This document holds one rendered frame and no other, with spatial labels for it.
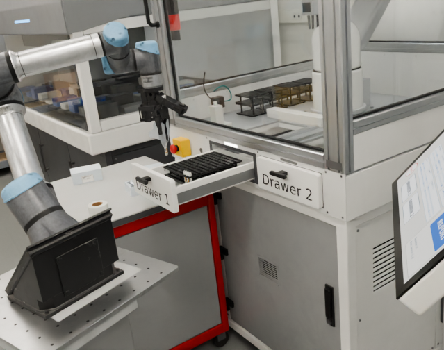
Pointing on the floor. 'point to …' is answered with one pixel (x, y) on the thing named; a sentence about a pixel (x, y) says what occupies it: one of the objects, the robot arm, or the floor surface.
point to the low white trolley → (135, 211)
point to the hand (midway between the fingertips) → (166, 142)
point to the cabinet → (314, 278)
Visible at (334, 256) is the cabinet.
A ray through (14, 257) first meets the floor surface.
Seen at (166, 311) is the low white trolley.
